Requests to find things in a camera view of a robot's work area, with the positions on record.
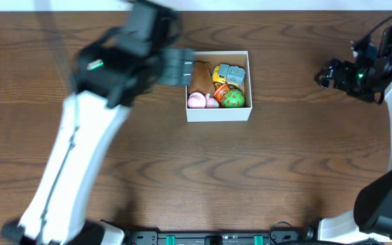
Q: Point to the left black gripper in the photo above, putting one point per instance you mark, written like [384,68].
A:
[165,68]

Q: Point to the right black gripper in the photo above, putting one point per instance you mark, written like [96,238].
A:
[334,74]

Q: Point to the brown plush toy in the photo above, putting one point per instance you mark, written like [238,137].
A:
[201,80]

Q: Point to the white pink toy figure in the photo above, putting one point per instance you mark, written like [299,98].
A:
[198,100]

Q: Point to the yellow grey toy truck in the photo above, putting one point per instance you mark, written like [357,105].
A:
[228,74]

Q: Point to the orange round toy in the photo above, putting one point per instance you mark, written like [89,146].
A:
[220,91]

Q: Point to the green numbered ball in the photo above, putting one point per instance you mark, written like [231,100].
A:
[233,99]

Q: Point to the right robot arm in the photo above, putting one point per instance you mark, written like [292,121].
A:
[371,217]

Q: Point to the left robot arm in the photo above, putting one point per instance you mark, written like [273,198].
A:
[57,212]

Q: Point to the white cardboard box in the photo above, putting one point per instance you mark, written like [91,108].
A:
[239,58]

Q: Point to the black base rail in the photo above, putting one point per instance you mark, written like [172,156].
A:
[277,237]

